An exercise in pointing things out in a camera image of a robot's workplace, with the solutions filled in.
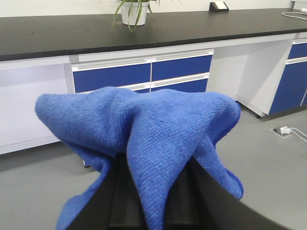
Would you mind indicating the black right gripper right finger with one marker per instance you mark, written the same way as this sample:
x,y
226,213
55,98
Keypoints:
x,y
197,202

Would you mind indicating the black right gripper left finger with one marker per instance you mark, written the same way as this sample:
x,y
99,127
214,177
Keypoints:
x,y
115,205

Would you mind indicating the blue microfiber cloth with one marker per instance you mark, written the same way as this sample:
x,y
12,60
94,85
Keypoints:
x,y
158,131

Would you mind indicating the floor power outlet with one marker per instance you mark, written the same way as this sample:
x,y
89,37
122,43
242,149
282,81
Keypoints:
x,y
281,131

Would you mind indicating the blue white drawer cabinet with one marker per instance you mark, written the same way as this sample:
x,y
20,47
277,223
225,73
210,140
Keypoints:
x,y
186,71

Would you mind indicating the blue white right cabinet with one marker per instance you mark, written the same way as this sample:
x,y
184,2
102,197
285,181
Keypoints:
x,y
275,77

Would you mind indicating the black lab bench counter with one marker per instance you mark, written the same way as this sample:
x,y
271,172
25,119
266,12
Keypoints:
x,y
63,35

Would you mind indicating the potted green plant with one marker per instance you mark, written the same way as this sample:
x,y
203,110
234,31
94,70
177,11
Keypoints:
x,y
133,12

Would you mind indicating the small black white box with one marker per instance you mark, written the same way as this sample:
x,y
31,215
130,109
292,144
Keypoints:
x,y
218,6

